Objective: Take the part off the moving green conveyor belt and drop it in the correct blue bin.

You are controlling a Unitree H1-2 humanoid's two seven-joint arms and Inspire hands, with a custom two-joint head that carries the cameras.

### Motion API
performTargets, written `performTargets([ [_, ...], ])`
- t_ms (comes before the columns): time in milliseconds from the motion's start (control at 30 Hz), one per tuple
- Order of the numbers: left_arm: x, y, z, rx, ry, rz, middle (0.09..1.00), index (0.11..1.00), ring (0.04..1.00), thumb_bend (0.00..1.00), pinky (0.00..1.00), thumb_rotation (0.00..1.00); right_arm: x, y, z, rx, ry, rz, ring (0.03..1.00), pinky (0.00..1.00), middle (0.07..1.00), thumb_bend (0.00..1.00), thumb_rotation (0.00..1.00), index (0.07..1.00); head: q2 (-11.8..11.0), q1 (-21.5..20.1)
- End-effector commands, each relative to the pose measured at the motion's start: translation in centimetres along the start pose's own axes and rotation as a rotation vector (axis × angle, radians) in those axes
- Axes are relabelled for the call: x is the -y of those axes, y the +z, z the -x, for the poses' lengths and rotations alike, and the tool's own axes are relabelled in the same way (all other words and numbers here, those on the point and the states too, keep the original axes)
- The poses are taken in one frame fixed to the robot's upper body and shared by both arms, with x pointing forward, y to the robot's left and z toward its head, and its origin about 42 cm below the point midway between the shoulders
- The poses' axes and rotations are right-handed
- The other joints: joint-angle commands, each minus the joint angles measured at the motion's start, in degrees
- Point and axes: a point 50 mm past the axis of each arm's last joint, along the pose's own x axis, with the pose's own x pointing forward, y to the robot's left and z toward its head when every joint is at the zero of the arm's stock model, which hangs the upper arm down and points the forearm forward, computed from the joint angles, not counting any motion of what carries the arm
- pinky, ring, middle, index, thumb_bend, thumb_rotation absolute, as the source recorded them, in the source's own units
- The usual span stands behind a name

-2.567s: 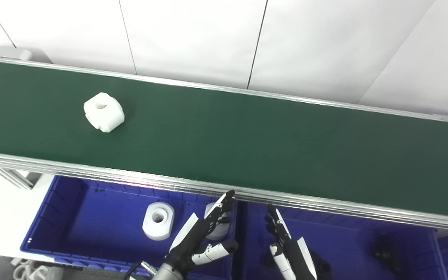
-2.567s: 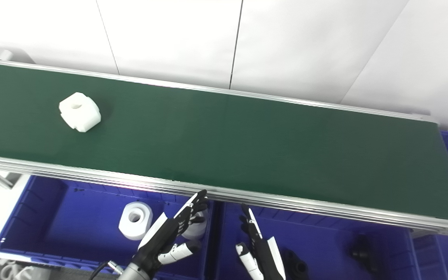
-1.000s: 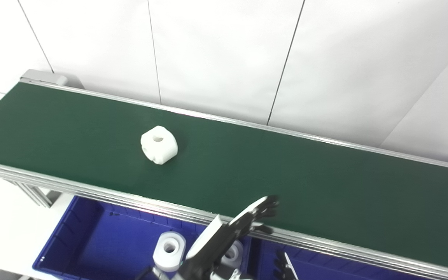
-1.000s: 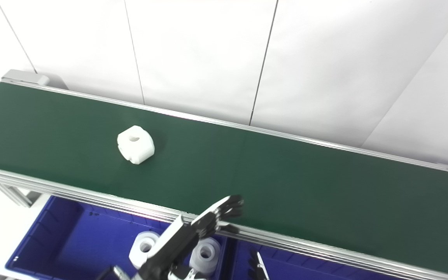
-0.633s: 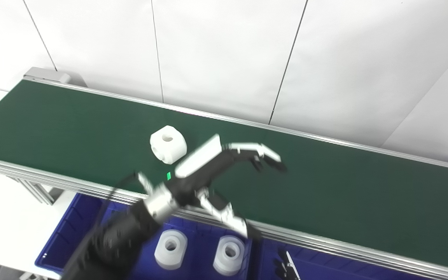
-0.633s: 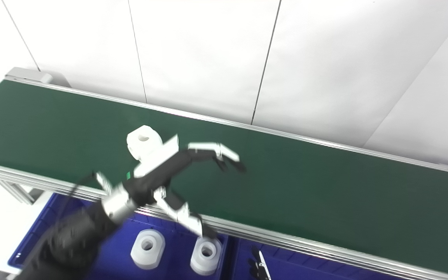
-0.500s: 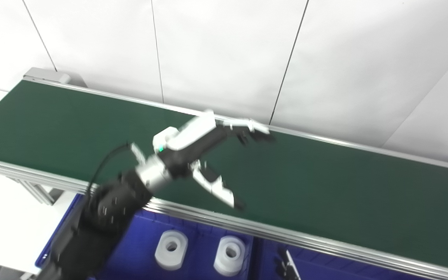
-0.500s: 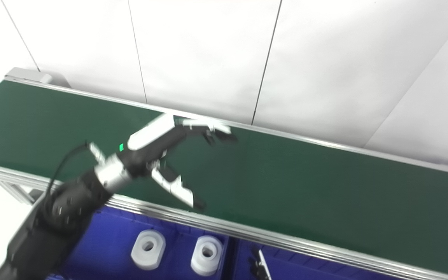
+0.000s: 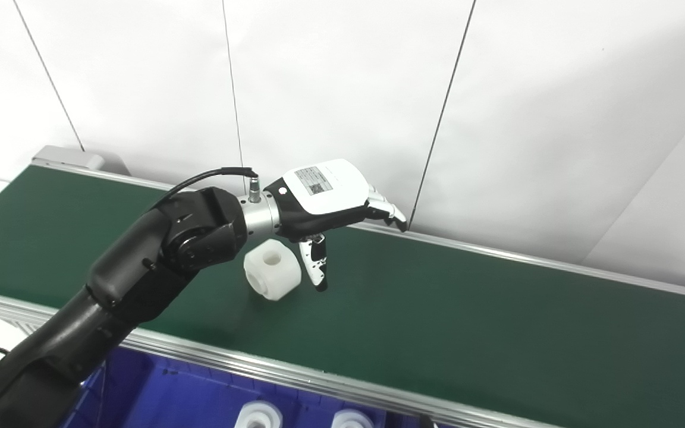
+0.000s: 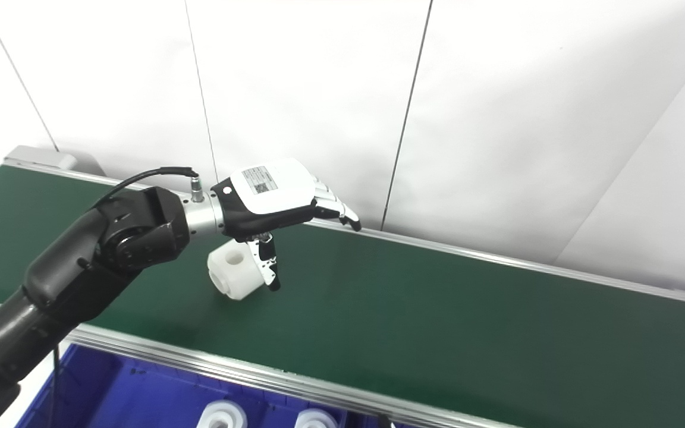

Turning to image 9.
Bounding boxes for white plastic part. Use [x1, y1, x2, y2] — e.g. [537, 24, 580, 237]
[243, 240, 303, 302]
[234, 401, 284, 428]
[331, 409, 375, 428]

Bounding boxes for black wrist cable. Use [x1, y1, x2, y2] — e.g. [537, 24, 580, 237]
[152, 167, 260, 206]

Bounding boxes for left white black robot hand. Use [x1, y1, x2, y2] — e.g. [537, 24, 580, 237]
[264, 158, 409, 292]

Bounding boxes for grey conveyor motor housing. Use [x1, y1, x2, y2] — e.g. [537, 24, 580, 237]
[32, 145, 132, 177]

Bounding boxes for green conveyor belt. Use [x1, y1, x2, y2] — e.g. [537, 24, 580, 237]
[0, 165, 685, 428]
[0, 159, 685, 428]

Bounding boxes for blue bin with white parts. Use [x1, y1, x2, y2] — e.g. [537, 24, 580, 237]
[60, 347, 438, 428]

